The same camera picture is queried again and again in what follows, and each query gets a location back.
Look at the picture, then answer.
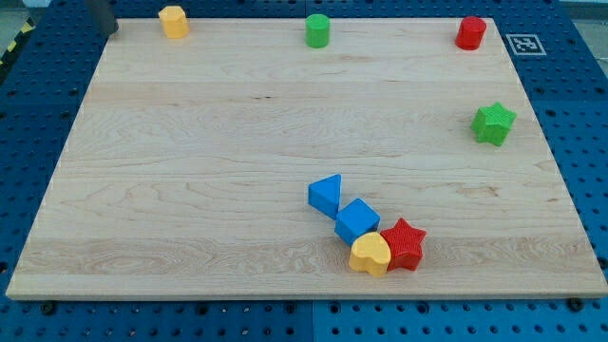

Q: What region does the yellow hexagon block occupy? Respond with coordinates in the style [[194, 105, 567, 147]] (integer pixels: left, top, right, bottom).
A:
[[158, 6, 190, 39]]

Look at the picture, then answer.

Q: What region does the blue triangle block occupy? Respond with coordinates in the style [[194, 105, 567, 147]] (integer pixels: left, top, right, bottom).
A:
[[308, 174, 342, 219]]

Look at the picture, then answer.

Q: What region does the wooden board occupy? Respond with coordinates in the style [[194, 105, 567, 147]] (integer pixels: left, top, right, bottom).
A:
[[7, 18, 607, 301]]

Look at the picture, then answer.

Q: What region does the blue cube block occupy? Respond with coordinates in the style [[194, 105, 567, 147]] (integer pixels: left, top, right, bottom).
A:
[[334, 198, 380, 246]]

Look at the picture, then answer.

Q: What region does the yellow heart block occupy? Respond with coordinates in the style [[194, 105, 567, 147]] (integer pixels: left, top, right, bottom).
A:
[[349, 232, 391, 277]]

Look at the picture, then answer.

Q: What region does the red star block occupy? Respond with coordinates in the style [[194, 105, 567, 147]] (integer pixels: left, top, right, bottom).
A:
[[380, 218, 427, 271]]

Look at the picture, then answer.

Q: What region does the green cylinder block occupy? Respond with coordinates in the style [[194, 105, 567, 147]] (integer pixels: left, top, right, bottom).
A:
[[305, 13, 331, 48]]

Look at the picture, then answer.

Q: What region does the green star block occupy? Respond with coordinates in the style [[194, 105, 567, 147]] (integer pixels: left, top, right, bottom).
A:
[[471, 102, 517, 146]]

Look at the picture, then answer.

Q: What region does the red cylinder block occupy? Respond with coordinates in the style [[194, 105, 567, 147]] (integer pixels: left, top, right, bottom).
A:
[[455, 16, 487, 50]]

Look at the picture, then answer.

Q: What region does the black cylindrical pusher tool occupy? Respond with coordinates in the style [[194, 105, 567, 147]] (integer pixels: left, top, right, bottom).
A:
[[85, 0, 119, 38]]

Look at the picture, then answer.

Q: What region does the white fiducial marker tag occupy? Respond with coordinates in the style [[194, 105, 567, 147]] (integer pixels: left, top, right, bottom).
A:
[[506, 33, 546, 56]]

